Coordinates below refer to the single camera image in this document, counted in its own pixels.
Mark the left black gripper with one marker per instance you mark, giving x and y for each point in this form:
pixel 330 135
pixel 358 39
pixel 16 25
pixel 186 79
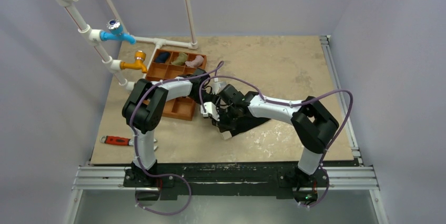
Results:
pixel 214 97

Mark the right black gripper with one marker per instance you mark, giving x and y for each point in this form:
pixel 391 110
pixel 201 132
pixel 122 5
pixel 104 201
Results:
pixel 232 121

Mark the black underwear white waistband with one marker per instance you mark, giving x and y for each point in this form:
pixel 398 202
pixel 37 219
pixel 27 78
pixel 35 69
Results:
pixel 230 127

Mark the orange compartment tray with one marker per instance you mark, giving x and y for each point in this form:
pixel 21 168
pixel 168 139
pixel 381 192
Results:
pixel 182 107

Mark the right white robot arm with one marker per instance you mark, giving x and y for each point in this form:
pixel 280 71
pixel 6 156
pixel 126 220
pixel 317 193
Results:
pixel 313 123

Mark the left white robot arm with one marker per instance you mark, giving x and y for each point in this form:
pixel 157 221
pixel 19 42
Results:
pixel 143 111

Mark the rolled pink underwear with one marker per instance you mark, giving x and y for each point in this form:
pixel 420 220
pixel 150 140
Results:
pixel 196 62

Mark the rolled olive green underwear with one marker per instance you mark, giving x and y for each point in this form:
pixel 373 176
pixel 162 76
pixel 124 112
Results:
pixel 180 60

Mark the rolled navy blue underwear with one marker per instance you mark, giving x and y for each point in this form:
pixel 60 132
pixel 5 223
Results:
pixel 162 57

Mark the orange plastic faucet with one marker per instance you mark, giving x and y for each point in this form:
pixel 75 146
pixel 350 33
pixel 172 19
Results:
pixel 138 64

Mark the blue plastic faucet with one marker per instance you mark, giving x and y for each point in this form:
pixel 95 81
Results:
pixel 116 32

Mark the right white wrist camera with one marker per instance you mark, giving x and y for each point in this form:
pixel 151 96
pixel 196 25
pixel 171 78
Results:
pixel 209 110

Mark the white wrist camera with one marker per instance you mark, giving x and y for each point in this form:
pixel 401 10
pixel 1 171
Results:
pixel 217 85
pixel 209 110

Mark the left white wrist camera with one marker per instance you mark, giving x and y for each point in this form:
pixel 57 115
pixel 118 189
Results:
pixel 217 85

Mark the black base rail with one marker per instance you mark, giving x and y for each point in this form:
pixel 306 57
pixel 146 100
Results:
pixel 279 179

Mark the red handled adjustable wrench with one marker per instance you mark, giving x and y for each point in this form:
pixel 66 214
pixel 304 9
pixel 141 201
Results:
pixel 117 141

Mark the aluminium frame rails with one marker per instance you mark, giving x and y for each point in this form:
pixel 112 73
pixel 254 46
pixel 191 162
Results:
pixel 342 175

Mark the white pvc pipe frame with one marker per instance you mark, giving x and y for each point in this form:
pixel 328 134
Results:
pixel 92 37

